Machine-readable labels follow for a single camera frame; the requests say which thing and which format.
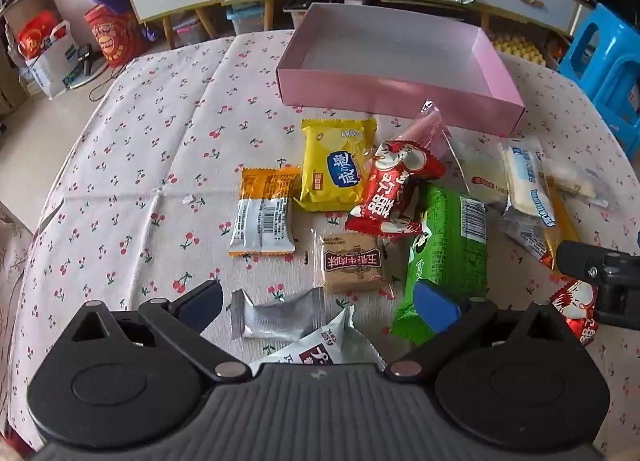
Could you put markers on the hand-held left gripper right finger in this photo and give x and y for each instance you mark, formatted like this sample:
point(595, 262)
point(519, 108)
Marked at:
point(437, 308)

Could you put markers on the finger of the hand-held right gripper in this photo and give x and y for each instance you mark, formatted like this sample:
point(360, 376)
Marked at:
point(580, 258)

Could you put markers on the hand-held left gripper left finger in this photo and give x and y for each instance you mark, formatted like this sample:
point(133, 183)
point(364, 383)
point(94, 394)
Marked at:
point(200, 303)

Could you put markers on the small red snack packet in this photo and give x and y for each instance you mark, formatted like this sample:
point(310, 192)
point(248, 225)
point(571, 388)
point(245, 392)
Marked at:
point(575, 306)

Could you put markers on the grey barcode snack packet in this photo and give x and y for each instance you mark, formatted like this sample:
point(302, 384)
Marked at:
point(525, 236)

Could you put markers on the green snack packet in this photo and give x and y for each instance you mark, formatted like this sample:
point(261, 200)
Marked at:
point(450, 246)

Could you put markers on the clear white snack packet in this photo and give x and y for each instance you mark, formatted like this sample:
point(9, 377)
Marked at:
point(575, 181)

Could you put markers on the silver snack packet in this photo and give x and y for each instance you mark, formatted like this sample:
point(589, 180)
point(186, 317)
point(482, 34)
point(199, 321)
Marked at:
point(280, 318)

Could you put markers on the white blue snack packet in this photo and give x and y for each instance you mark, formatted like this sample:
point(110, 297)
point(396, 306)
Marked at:
point(527, 181)

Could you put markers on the clear brown biscuit packet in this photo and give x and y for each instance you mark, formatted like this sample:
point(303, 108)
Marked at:
point(350, 266)

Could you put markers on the orange white snack packet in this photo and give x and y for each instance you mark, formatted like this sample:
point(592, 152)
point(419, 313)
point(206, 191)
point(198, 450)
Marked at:
point(262, 221)

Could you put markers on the white maroon snack packet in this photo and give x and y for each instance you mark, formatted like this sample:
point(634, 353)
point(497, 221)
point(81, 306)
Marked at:
point(320, 341)

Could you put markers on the large red snack packet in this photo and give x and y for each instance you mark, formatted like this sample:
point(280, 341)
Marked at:
point(387, 191)

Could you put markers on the pale yellow cake packet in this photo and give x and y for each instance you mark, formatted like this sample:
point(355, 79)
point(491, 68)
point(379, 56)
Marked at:
point(482, 171)

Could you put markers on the yellow snack packet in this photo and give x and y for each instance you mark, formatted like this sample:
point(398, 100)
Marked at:
point(335, 166)

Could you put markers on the clear pink sausage packet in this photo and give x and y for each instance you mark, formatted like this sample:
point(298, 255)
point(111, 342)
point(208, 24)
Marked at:
point(422, 131)

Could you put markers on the pink cardboard box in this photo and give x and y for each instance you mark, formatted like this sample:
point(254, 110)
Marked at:
point(390, 51)

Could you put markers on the cherry print tablecloth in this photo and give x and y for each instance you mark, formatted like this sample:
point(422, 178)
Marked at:
point(150, 151)

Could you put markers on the yellow egg tray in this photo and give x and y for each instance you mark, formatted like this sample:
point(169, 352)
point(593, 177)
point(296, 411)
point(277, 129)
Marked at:
point(520, 48)

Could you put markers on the blue plastic stool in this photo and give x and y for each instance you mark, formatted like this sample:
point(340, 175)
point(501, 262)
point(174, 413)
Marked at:
point(615, 41)

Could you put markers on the white shopping bag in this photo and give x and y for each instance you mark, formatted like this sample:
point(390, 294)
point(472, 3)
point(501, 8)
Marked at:
point(55, 71)

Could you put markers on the red printed bag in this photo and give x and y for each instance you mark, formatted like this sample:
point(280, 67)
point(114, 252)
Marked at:
point(112, 36)

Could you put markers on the red gift bag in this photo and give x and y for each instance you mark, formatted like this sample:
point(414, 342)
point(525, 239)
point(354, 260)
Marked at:
point(37, 38)

